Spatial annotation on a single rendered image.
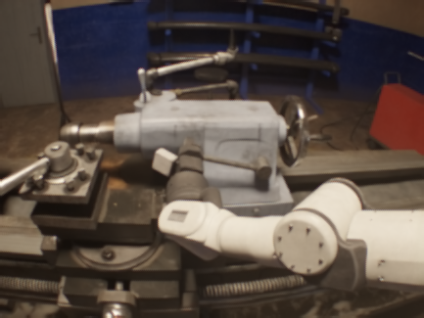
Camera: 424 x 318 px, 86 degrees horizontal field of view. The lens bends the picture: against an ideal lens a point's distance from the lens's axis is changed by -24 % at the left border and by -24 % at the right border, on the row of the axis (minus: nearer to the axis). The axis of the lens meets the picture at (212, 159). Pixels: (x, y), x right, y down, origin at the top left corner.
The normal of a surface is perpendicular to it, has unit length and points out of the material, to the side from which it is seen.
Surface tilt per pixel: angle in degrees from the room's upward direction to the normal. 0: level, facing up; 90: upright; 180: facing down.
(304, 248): 80
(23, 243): 36
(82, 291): 0
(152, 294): 0
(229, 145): 76
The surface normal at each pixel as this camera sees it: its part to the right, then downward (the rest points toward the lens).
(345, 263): -0.68, 0.23
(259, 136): 0.11, 0.45
